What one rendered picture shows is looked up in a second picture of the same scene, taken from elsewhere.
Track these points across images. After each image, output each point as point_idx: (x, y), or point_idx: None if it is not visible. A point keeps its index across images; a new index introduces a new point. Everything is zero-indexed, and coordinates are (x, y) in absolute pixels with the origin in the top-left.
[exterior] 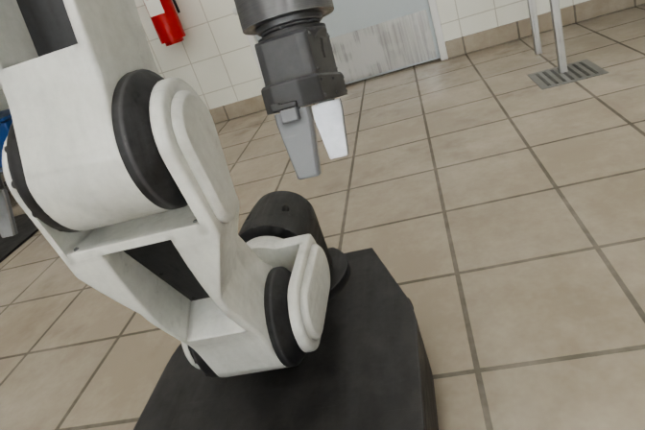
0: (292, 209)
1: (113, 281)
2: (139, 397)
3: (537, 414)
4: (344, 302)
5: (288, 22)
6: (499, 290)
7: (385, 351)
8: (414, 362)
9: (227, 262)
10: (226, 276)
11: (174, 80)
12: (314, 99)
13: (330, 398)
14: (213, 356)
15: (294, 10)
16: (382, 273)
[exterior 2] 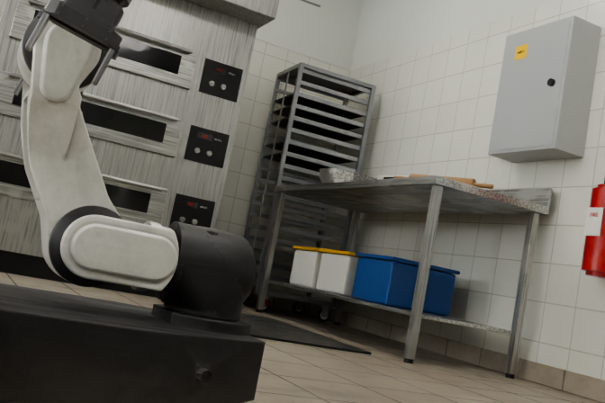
0: (214, 237)
1: (22, 121)
2: None
3: None
4: (169, 325)
5: None
6: None
7: (99, 319)
8: (84, 320)
9: (47, 135)
10: (41, 143)
11: None
12: (49, 10)
13: (44, 306)
14: (41, 228)
15: None
16: (219, 336)
